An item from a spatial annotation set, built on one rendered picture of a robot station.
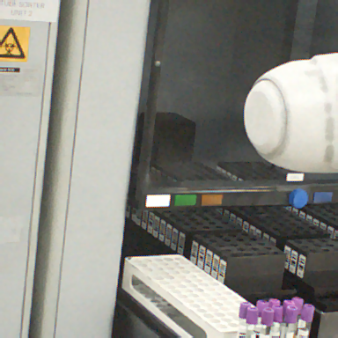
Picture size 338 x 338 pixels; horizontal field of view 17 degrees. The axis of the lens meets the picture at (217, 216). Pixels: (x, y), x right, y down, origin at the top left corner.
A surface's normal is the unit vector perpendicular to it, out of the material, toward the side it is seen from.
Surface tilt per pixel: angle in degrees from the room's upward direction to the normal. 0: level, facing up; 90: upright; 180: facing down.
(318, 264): 90
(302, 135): 101
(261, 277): 90
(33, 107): 90
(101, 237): 90
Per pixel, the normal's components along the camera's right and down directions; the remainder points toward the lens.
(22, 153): 0.50, 0.30
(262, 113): -0.87, 0.09
